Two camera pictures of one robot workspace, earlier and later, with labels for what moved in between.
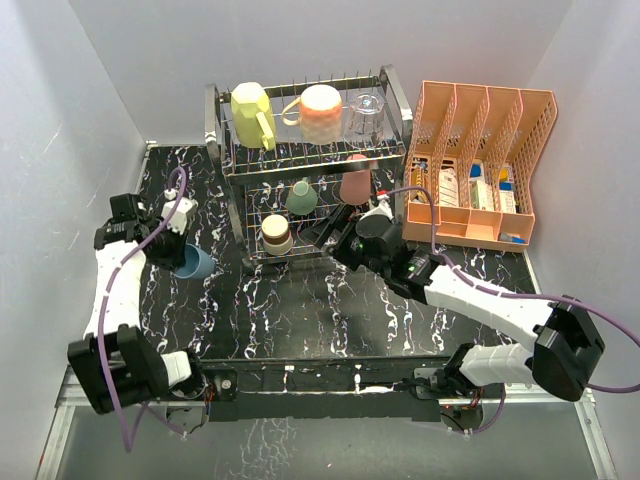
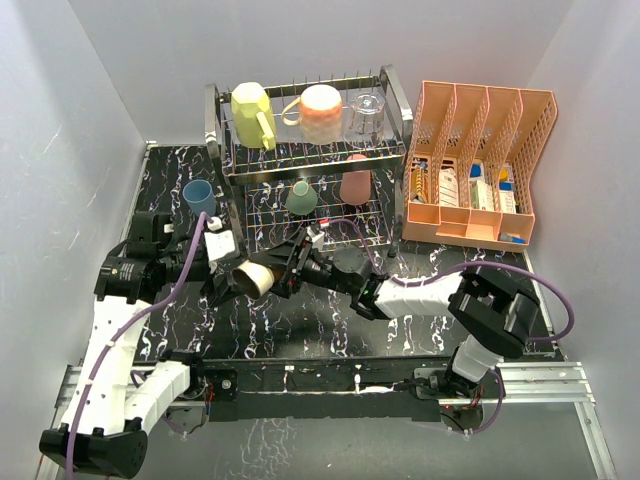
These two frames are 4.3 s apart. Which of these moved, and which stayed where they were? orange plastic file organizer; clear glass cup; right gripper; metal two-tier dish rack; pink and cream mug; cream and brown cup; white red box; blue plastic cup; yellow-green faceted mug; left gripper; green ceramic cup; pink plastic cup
Moved: right gripper; cream and brown cup; blue plastic cup; left gripper
Stayed: pink plastic cup; yellow-green faceted mug; white red box; clear glass cup; pink and cream mug; metal two-tier dish rack; green ceramic cup; orange plastic file organizer
